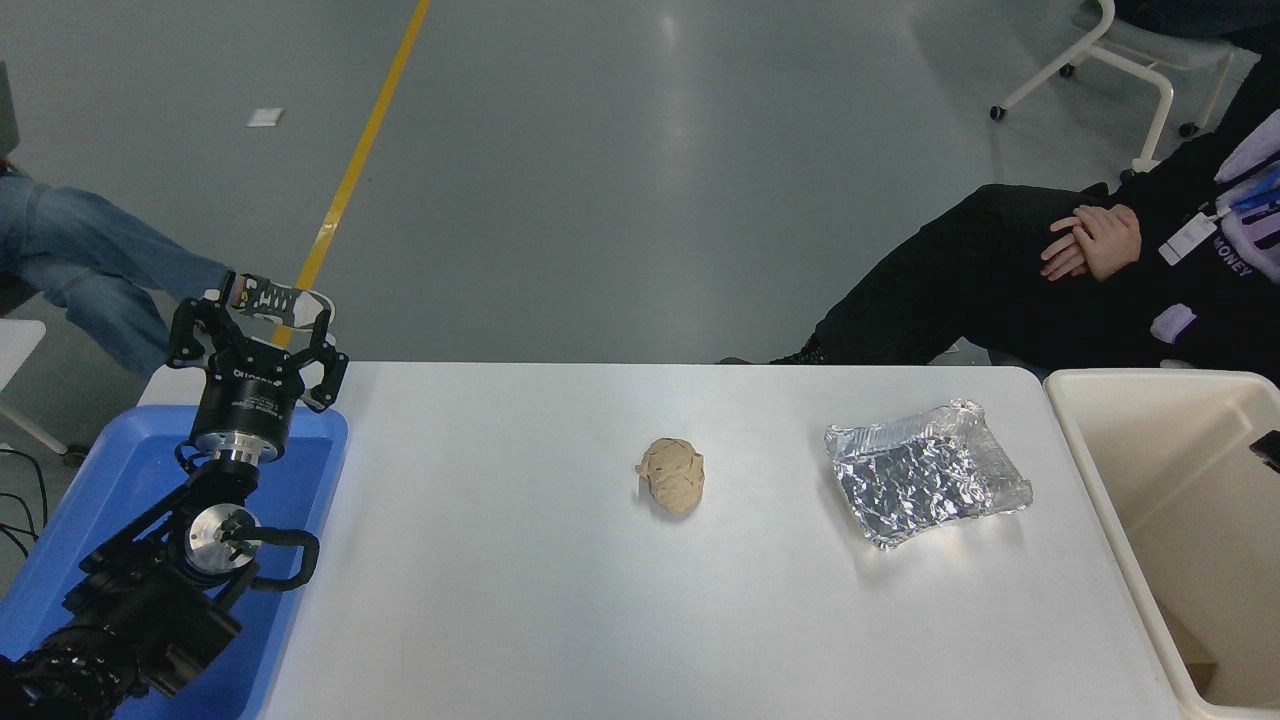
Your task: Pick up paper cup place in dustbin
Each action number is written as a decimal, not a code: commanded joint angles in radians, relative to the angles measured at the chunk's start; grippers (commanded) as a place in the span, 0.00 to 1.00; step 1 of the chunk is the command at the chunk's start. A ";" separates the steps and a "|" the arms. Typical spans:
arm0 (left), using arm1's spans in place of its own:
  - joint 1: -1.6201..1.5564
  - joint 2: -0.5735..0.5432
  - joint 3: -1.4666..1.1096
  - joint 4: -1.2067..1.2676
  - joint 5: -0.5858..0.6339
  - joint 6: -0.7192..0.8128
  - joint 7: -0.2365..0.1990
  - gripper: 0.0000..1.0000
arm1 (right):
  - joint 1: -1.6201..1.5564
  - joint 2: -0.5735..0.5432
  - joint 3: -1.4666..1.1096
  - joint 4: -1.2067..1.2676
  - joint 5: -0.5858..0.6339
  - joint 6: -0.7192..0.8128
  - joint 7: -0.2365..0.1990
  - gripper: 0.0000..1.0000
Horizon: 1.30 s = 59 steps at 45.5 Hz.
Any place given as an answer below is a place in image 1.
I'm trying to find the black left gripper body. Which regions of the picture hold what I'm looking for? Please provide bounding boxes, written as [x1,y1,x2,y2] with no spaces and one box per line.
[190,338,308,448]

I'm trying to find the person's hand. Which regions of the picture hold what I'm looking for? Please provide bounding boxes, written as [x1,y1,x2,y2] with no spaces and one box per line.
[1048,205,1143,284]
[1040,243,1093,284]

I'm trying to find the large pale plastic bin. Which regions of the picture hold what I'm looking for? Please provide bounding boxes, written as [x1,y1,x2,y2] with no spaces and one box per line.
[1042,367,1280,720]

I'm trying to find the person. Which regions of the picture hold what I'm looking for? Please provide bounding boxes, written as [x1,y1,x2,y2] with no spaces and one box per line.
[0,165,337,379]
[718,50,1280,386]

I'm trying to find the blue plastic tray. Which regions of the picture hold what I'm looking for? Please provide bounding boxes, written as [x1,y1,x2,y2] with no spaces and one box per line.
[0,403,349,720]

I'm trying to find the white stand with caster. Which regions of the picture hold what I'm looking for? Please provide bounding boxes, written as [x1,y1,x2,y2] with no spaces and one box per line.
[0,320,89,467]

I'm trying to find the white ID badge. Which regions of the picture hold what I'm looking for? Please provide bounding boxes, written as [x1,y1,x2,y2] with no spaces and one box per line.
[1158,212,1220,267]

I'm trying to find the crumpled silver foil tray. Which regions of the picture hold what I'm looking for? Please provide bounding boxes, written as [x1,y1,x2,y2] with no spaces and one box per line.
[824,398,1033,549]

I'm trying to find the crumpled tan paper ball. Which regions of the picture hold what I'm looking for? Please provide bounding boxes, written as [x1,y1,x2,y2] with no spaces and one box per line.
[634,436,705,515]

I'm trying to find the white wheeled chair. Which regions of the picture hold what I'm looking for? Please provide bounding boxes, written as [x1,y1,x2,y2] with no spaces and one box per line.
[990,0,1237,177]

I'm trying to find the black cables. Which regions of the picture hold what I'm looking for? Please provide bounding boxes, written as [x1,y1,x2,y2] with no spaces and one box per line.
[0,445,47,561]

